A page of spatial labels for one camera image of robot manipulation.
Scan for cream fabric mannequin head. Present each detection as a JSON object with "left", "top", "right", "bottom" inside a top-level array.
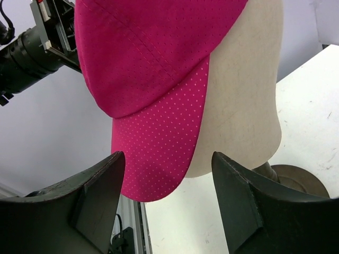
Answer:
[{"left": 186, "top": 1, "right": 283, "bottom": 178}]

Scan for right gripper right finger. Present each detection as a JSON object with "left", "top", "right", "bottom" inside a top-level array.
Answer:
[{"left": 211, "top": 152, "right": 338, "bottom": 253}]

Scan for magenta baseball cap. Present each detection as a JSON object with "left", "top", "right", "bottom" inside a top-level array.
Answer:
[{"left": 74, "top": 1, "right": 246, "bottom": 202}]

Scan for dark round mannequin stand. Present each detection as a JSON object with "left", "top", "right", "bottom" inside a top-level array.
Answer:
[{"left": 252, "top": 162, "right": 329, "bottom": 198}]

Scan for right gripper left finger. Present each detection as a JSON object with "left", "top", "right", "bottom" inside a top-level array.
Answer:
[{"left": 1, "top": 151, "right": 125, "bottom": 253}]

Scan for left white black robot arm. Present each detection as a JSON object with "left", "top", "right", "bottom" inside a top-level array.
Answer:
[{"left": 1, "top": 1, "right": 81, "bottom": 106}]

